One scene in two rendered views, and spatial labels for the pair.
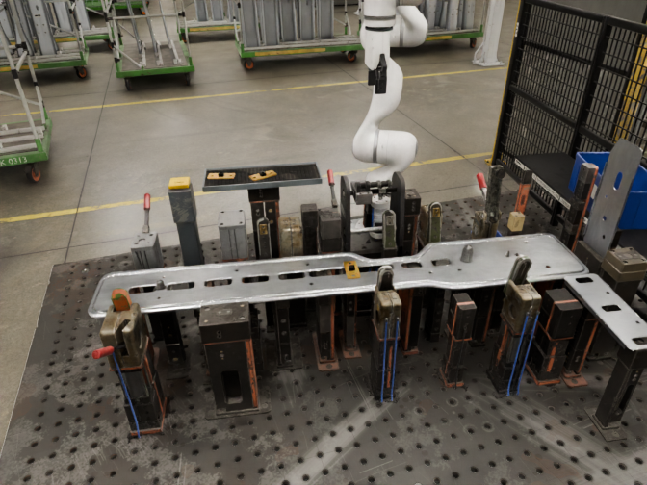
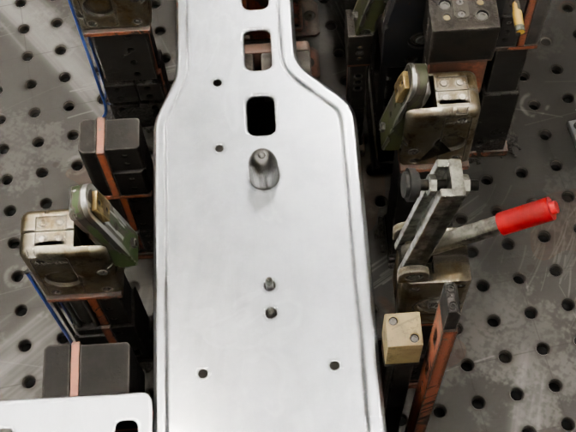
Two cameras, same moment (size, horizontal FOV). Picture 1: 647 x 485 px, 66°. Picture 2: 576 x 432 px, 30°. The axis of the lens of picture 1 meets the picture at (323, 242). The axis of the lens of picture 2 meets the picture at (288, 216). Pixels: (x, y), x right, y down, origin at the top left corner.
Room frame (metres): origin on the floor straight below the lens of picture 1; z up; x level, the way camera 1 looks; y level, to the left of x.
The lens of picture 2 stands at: (1.31, -0.95, 2.02)
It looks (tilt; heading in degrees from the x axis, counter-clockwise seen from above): 64 degrees down; 98
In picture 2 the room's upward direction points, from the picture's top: 4 degrees counter-clockwise
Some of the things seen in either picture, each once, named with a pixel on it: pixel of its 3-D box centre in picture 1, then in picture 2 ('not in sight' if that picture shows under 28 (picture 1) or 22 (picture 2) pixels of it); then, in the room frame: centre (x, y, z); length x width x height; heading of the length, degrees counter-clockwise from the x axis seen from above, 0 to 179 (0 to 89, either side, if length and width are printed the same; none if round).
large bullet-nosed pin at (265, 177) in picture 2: (467, 254); (263, 169); (1.21, -0.42, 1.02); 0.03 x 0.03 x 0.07
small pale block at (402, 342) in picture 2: (506, 262); (393, 386); (1.36, -0.60, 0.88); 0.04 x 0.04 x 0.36; 7
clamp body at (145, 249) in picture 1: (155, 288); not in sight; (1.26, 0.53, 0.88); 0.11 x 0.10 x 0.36; 7
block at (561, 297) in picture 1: (551, 337); (113, 410); (1.05, -0.64, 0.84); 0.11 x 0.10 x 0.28; 7
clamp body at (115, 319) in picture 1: (137, 371); not in sight; (0.91, 0.48, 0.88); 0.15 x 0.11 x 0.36; 7
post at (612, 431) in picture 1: (621, 385); not in sight; (0.87, -0.74, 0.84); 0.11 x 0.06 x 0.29; 7
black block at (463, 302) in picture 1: (457, 342); (129, 195); (1.03, -0.37, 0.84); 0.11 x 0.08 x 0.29; 7
